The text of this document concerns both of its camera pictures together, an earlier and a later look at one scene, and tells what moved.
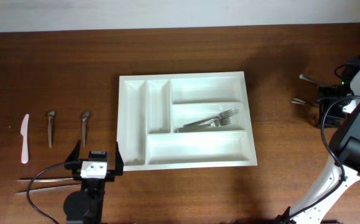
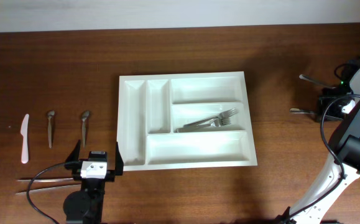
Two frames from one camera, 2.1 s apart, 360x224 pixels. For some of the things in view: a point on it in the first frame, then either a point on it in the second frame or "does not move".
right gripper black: (331, 122) does not move
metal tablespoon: (303, 77) does not move
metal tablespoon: (299, 101) → (297, 111)
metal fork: (227, 113) does not move
